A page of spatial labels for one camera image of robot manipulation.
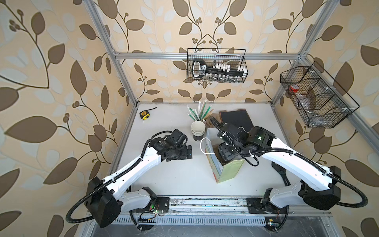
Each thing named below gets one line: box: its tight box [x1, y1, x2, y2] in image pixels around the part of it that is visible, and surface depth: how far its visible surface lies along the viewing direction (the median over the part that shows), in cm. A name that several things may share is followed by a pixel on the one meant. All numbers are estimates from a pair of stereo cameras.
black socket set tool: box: [191, 58, 248, 79], surface depth 84 cm
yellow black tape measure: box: [139, 106, 158, 120], surface depth 113 cm
